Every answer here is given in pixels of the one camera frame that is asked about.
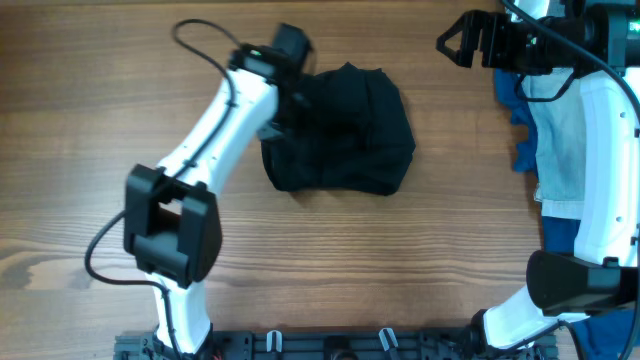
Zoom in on black shorts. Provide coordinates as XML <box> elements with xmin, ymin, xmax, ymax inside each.
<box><xmin>261</xmin><ymin>63</ymin><xmax>416</xmax><ymax>196</ymax></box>

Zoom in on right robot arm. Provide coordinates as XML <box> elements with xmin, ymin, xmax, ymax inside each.
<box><xmin>436</xmin><ymin>1</ymin><xmax>639</xmax><ymax>359</ymax></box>

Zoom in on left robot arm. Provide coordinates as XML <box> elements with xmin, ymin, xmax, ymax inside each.
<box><xmin>123</xmin><ymin>24</ymin><xmax>312</xmax><ymax>359</ymax></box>

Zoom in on blue garment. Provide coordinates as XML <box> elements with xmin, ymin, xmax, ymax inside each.
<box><xmin>493</xmin><ymin>67</ymin><xmax>640</xmax><ymax>360</ymax></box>

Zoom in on black left camera cable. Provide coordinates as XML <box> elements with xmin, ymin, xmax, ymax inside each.
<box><xmin>83</xmin><ymin>18</ymin><xmax>242</xmax><ymax>359</ymax></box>

